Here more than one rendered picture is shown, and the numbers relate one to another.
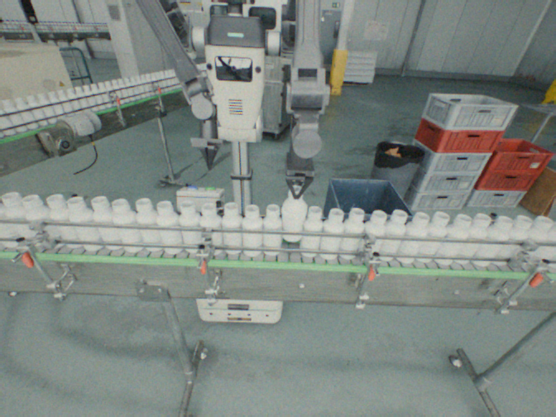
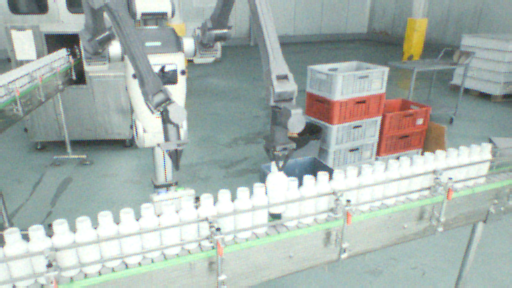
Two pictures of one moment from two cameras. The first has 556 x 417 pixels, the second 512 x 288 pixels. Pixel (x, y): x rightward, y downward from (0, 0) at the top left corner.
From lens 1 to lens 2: 0.68 m
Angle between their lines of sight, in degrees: 20
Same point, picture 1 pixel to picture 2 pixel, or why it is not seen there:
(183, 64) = (153, 80)
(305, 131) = (295, 115)
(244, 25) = (161, 34)
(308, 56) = (279, 67)
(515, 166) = (405, 125)
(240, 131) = not seen: hidden behind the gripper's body
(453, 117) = (339, 87)
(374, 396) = not seen: outside the picture
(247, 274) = (245, 255)
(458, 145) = (350, 113)
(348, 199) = not seen: hidden behind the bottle
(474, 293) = (417, 222)
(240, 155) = (164, 159)
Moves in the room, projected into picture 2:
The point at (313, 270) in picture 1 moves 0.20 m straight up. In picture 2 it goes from (300, 235) to (304, 182)
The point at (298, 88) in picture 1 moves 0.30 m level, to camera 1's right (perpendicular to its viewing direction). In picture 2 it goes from (279, 88) to (367, 81)
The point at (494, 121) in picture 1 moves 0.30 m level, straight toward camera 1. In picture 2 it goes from (374, 85) to (374, 92)
